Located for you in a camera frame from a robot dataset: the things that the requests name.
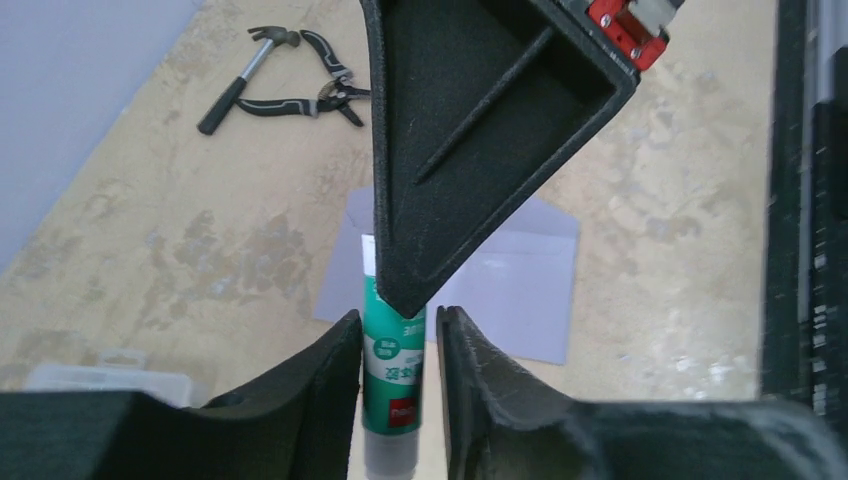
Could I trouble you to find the black handled hammer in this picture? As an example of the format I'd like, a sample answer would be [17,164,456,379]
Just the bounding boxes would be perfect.
[196,26,301,136]

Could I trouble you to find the black handled pliers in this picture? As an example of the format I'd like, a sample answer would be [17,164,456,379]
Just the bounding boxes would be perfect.
[235,29,371,128]

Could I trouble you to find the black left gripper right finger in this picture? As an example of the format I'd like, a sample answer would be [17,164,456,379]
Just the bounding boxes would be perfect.
[436,307,847,479]

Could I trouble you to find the black aluminium base frame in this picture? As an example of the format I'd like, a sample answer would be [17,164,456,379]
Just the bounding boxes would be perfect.
[760,0,847,435]

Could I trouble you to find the clear plastic screw box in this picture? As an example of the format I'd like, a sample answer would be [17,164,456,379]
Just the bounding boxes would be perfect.
[23,349,206,408]

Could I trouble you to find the green white glue stick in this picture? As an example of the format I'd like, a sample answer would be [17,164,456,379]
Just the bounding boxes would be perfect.
[361,234,426,479]

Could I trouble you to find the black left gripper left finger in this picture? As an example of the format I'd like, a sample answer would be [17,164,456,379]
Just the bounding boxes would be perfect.
[1,311,363,479]

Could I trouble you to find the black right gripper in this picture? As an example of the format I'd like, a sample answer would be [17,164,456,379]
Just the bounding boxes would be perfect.
[362,0,684,315]

